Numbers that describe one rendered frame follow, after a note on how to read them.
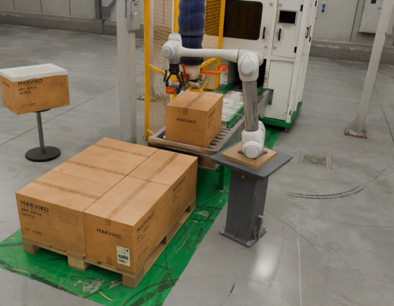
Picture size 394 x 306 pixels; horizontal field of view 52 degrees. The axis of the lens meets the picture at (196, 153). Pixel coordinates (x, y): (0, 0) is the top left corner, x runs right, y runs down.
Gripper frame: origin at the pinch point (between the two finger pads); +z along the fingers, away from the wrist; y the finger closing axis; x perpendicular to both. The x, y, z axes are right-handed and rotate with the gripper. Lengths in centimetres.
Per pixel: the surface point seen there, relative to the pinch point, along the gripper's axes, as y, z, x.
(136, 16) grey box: 79, -35, -136
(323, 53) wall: -192, 119, -895
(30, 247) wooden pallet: 95, 120, 68
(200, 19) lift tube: -7, -46, -52
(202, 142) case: -16, 63, -49
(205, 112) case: -17, 33, -49
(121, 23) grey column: 94, -27, -131
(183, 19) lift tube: 6, -45, -49
